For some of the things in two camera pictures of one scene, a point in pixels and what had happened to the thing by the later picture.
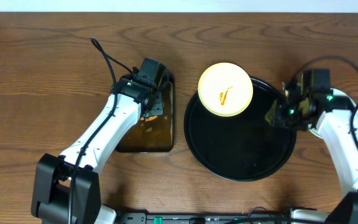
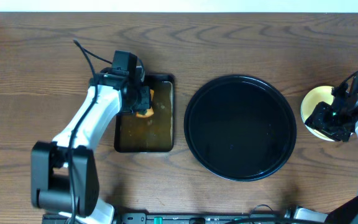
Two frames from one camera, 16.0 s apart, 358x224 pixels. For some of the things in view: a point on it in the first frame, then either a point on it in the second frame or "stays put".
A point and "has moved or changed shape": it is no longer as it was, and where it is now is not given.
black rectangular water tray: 156,135 stays put
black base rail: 142,218 stays put
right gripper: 277,118 to 316,121
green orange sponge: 149,119 has moved or changed shape
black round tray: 243,147 stays put
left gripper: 156,110 to 143,94
